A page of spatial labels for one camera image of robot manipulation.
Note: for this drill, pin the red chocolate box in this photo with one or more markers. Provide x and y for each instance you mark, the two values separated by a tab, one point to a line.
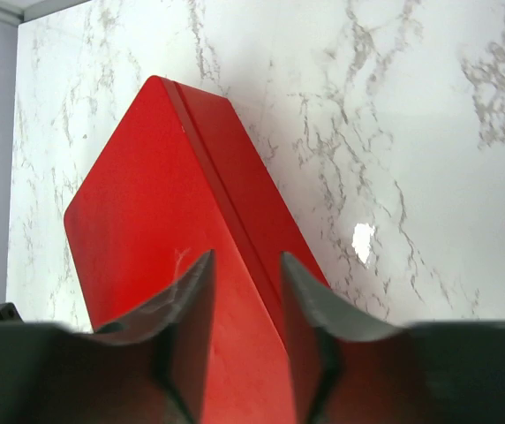
251	205

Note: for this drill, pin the red box lid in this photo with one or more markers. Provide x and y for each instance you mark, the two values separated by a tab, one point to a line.
142	215

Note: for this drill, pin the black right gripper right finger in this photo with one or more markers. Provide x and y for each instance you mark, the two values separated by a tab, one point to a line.
347	366

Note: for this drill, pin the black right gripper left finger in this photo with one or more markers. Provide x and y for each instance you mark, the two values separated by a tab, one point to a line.
147	366

